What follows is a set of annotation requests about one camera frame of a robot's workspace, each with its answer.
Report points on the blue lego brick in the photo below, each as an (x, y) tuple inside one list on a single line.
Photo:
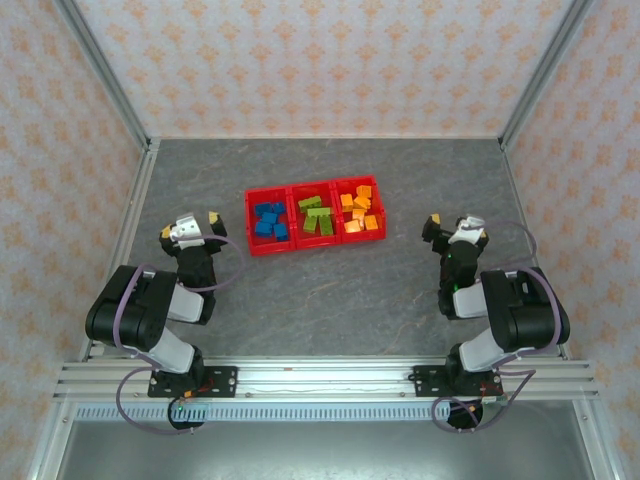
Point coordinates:
[(263, 208), (279, 206), (262, 229), (280, 231), (269, 218)]

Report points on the orange lego brick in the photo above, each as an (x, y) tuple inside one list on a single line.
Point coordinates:
[(352, 227), (358, 215), (346, 201), (362, 203), (364, 191), (371, 223)]

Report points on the long green lego brick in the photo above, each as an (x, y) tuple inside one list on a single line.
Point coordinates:
[(320, 212)]

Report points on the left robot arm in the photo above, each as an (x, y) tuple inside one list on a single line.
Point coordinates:
[(130, 320)]

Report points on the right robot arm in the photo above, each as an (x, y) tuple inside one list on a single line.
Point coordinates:
[(520, 315)]

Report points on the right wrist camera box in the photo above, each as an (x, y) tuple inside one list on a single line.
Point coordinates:
[(467, 229)]

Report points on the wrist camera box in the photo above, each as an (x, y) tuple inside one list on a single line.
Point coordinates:
[(186, 228), (467, 229)]

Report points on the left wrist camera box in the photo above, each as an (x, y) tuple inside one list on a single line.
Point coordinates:
[(186, 228)]

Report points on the aluminium table side rail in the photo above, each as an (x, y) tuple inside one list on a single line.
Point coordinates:
[(131, 225), (517, 200)]

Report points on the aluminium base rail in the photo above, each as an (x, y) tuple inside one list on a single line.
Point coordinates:
[(325, 380)]

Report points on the aluminium frame post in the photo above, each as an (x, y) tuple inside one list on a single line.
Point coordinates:
[(106, 75), (542, 75)]

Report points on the aluminium frame bar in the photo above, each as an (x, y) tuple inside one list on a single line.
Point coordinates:
[(597, 445), (52, 445)]

